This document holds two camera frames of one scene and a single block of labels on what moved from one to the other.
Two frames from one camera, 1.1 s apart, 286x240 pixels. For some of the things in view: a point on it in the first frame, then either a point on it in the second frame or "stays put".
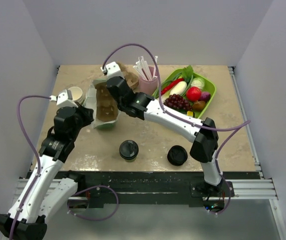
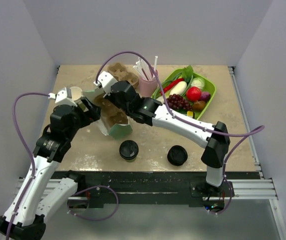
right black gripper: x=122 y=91 stays put
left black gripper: x=87 y=113 stays put
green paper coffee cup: x=131 y=160 stays put
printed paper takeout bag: x=103 y=103 → x=116 y=132
